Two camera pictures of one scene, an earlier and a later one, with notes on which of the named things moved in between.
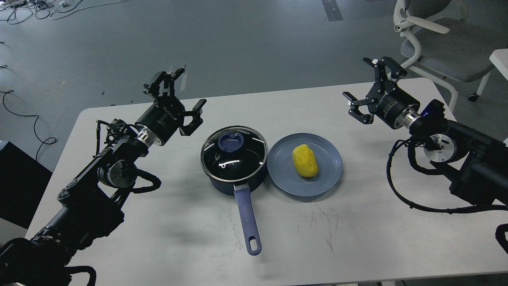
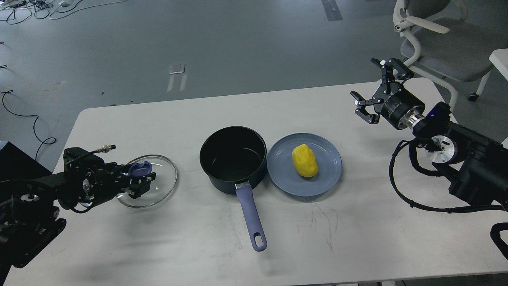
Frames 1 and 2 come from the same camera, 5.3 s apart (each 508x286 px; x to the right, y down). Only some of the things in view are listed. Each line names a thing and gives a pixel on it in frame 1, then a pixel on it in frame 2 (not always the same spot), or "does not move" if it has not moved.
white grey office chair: (440, 44) does not move
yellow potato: (304, 161) does not move
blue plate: (282, 172) does not move
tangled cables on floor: (15, 12) does not move
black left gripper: (166, 117) -> (102, 182)
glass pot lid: (233, 153) -> (161, 186)
